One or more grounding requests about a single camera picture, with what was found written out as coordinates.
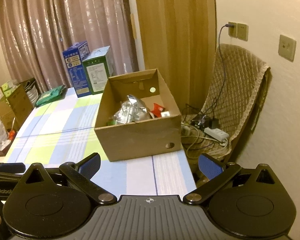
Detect white long medicine box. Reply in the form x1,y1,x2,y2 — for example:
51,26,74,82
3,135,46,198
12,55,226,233
161,111,170,117

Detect green wet wipes pack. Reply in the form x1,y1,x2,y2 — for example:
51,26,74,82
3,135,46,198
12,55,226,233
35,85,66,107

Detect checkered tablecloth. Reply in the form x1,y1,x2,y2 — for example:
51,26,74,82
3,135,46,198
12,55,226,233
5,88,196,197

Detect brown cardboard carrier box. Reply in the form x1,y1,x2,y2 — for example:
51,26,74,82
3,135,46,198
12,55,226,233
0,85,33,131

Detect white power strip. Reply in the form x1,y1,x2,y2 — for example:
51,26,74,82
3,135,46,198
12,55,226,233
204,127,229,141

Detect silver foil pouch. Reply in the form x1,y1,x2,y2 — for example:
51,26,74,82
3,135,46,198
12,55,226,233
113,95,152,124

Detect dark green carton box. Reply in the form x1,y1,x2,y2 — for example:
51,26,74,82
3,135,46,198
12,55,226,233
83,46,115,94

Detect wall power socket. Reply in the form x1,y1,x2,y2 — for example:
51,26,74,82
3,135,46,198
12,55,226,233
228,22,249,41

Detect blue milk carton box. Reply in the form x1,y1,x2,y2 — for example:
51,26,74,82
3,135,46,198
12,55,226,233
63,41,91,98

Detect red snack packet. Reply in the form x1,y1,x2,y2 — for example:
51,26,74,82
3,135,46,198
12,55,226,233
151,103,165,118

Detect beige wall switch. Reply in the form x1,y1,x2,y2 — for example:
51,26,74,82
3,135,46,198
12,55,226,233
278,35,296,62

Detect green tissue boxes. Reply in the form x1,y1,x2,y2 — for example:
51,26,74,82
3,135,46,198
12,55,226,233
0,80,17,98

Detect stacked white bowls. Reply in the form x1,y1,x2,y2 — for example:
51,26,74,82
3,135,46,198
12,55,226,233
24,78,39,107

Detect beige curtain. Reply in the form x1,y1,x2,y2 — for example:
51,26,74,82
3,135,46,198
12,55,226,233
0,0,138,92

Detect quilted covered chair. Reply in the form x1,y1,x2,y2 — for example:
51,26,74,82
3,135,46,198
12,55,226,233
181,44,270,165

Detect dark charger cable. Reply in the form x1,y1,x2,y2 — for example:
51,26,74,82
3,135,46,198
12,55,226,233
185,23,235,120

